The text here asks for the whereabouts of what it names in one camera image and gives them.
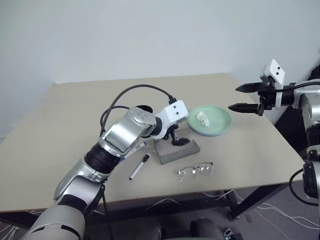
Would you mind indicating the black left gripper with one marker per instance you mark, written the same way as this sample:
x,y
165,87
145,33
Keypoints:
x,y
172,128

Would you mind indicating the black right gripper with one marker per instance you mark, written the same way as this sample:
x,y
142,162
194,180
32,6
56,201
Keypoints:
x,y
267,98

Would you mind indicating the grey glasses case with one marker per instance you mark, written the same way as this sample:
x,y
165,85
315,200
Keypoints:
x,y
175,155

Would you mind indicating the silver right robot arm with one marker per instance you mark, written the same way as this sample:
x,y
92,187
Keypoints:
x,y
311,102

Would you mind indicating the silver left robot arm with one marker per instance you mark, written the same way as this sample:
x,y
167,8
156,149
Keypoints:
x,y
117,135

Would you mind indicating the crumpled white tissue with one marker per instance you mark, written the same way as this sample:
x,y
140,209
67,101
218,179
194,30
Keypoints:
x,y
203,118

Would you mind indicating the light green plate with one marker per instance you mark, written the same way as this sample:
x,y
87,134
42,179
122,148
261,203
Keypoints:
x,y
220,120

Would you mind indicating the white marker blue cap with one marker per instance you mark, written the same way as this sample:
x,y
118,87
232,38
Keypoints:
x,y
137,149

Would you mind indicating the white marker black cap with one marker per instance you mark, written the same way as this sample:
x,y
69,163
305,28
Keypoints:
x,y
138,168

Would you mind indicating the small black device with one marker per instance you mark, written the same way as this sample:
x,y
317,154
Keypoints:
x,y
231,235

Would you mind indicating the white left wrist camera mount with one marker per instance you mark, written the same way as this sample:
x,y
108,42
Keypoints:
x,y
173,112

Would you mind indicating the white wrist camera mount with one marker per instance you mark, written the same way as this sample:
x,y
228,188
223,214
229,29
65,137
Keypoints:
x,y
173,112
273,71

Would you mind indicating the clear frame glasses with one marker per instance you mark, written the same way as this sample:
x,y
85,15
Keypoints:
x,y
195,169

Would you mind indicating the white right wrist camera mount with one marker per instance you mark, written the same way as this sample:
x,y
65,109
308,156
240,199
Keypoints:
x,y
273,71

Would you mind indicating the black table frame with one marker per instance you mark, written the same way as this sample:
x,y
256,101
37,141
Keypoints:
x,y
235,206

